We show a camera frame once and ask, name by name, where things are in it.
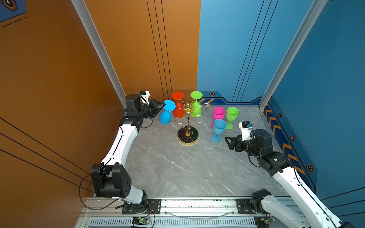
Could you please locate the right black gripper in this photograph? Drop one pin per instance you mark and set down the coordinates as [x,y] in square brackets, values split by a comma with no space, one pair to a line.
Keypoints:
[238,140]

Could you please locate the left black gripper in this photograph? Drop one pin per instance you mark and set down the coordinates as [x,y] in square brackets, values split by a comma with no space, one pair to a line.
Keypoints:
[153,105]

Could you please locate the blue wine glass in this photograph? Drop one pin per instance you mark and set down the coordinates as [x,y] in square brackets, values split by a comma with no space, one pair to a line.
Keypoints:
[167,112]
[219,127]

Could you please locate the red wine glass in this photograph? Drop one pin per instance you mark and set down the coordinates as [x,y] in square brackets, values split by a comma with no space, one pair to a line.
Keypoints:
[178,112]

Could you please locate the green wine glass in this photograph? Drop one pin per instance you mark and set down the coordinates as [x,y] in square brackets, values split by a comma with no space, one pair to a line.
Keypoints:
[196,106]
[231,115]

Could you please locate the magenta wine glass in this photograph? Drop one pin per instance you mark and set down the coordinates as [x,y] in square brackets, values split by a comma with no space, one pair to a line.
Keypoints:
[218,113]

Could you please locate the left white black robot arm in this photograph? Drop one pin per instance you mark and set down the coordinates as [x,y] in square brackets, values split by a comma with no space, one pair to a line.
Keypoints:
[110,178]

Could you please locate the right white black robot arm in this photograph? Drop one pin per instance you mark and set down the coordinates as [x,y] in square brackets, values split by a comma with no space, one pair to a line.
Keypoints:
[258,143]

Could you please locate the gold wine glass rack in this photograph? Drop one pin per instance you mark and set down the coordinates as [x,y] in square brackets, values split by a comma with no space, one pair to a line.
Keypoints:
[187,135]

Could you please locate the right green circuit board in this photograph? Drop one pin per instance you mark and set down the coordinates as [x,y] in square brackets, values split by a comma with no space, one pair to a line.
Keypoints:
[264,222]

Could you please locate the green circuit board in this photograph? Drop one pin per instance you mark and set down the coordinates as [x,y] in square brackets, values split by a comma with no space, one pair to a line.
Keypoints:
[140,222]
[264,222]

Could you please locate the left green circuit board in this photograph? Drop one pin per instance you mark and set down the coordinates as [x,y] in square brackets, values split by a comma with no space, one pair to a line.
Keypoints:
[140,222]

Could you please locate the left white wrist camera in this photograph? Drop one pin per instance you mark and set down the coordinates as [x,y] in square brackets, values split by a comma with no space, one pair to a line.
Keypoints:
[144,96]

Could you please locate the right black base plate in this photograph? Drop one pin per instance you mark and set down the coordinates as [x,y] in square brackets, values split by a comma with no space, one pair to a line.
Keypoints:
[244,206]

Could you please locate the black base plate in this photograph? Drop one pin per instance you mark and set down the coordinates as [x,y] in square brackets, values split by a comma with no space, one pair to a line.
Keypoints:
[150,206]
[244,206]

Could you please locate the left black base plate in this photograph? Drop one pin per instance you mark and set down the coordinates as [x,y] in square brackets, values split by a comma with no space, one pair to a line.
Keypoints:
[150,206]

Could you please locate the aluminium front rail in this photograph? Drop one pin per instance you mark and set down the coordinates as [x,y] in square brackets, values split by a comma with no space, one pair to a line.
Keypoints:
[178,212]

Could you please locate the left aluminium corner post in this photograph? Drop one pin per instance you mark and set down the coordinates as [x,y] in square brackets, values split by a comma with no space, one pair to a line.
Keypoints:
[88,23]

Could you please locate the aluminium corner post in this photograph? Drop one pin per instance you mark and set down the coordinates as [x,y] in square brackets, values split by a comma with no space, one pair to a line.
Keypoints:
[88,23]
[300,36]

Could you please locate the right aluminium corner post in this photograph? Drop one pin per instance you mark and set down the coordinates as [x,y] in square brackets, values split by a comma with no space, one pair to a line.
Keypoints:
[300,36]

